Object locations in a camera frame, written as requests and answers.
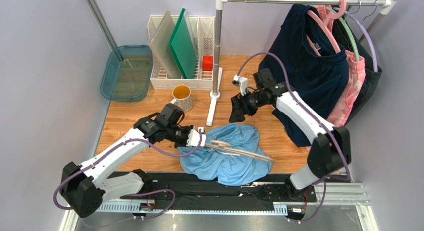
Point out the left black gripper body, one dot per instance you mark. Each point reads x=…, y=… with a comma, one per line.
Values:
x=180, y=136

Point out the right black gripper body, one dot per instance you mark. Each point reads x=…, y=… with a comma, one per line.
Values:
x=241, y=105

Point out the beige plastic hanger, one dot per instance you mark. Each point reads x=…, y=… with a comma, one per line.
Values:
x=226, y=147

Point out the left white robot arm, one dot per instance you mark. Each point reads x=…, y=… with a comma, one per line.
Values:
x=88, y=185

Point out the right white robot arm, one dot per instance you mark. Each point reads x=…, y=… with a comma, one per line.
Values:
x=330, y=148

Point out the navy blue shorts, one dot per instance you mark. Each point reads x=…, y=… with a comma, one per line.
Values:
x=314, y=69

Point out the pink patterned shorts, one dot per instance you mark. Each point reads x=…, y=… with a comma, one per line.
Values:
x=343, y=108

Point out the green plastic hanger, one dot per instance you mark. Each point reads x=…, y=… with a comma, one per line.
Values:
x=348, y=33

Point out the black shorts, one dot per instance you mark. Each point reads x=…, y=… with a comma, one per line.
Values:
x=371, y=78

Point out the pink plastic hanger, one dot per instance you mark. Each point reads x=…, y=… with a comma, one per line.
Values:
x=324, y=24

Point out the lavender plastic hanger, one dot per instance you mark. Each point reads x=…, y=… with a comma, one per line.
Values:
x=368, y=39

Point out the white floral mug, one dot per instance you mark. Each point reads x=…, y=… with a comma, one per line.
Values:
x=182, y=97

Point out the red cube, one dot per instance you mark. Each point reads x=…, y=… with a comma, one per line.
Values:
x=207, y=63

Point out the teal plastic basket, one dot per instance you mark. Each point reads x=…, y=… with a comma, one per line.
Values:
x=127, y=74

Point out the white dish rack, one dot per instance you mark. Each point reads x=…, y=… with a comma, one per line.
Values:
x=202, y=33

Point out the green cutting board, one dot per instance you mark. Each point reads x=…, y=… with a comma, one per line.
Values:
x=182, y=48

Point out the grey cutting board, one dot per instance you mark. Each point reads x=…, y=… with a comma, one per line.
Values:
x=159, y=44

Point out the silver clothes rack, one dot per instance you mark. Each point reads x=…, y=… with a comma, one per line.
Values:
x=215, y=94

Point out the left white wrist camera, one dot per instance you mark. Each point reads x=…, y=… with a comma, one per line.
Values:
x=196, y=137

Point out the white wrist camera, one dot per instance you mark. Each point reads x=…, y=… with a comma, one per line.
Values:
x=242, y=83
x=196, y=137

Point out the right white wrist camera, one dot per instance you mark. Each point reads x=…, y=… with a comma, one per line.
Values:
x=242, y=83

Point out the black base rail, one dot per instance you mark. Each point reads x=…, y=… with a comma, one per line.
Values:
x=195, y=194

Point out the grey metal wall pole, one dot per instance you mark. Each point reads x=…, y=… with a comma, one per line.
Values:
x=93, y=6

